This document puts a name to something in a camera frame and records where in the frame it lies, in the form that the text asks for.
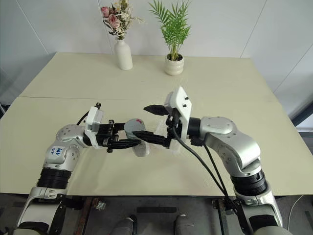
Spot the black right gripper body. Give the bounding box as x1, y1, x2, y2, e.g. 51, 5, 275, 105
165, 108, 184, 149

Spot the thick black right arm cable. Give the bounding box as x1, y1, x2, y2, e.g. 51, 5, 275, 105
170, 111, 230, 199

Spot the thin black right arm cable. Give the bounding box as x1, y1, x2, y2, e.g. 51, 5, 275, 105
204, 143, 232, 199

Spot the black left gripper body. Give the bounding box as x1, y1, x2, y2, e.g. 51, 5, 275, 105
96, 119, 119, 153

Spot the cream ribbed plant pot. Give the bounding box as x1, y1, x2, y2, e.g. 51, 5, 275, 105
164, 53, 184, 76

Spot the thin white cable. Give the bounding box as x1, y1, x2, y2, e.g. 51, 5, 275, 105
289, 195, 304, 222

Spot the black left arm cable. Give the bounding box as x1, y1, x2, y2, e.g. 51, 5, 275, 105
76, 111, 90, 126

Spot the green palm plant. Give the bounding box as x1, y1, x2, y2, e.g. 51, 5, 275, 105
148, 0, 192, 61

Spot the dark rounded robot foot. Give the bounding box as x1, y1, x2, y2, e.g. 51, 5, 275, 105
173, 213, 197, 235
114, 214, 138, 235

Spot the white ceramic vase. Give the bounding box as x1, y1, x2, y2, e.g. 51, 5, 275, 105
114, 38, 134, 71

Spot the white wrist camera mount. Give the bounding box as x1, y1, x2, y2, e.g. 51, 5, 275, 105
84, 106, 105, 148
163, 86, 193, 141

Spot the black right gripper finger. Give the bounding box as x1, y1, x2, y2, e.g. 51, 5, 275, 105
133, 130, 170, 147
143, 104, 170, 117

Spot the rusty metal table bar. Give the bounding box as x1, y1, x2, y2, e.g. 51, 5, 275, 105
212, 198, 234, 235
74, 196, 94, 235

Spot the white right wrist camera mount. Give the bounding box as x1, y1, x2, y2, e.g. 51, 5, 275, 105
163, 86, 193, 141

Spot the dried pink flower bouquet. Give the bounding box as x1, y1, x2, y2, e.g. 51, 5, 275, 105
100, 0, 145, 41

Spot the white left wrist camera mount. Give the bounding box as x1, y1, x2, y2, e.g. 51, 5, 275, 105
84, 106, 105, 148

